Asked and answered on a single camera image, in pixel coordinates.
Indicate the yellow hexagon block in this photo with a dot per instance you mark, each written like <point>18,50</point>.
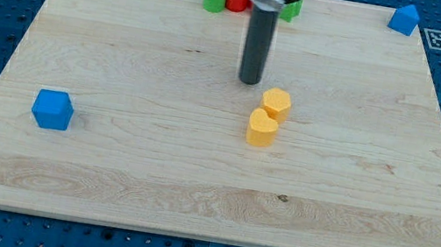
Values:
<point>277,104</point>

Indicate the red block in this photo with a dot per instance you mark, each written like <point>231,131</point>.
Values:
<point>237,5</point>

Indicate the green block behind rod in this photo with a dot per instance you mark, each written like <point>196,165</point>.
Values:
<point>291,11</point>

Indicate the wooden board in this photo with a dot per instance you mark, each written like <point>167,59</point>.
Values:
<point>156,141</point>

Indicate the blue cube block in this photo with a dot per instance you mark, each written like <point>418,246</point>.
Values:
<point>52,109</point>

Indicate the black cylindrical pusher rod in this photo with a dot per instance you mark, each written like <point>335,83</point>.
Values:
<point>260,32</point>

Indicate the yellow heart block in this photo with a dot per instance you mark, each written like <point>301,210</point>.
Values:
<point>261,129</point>

